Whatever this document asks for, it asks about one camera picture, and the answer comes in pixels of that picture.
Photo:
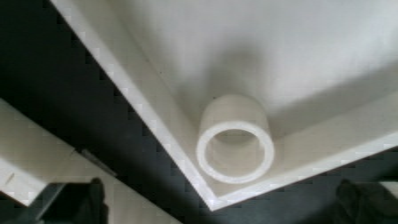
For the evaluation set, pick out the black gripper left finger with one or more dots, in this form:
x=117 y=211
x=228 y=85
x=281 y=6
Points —
x=69 y=204

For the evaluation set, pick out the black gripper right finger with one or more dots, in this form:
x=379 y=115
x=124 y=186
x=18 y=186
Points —
x=366 y=203

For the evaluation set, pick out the white square table top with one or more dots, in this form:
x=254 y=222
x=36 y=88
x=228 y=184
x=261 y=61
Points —
x=260 y=78

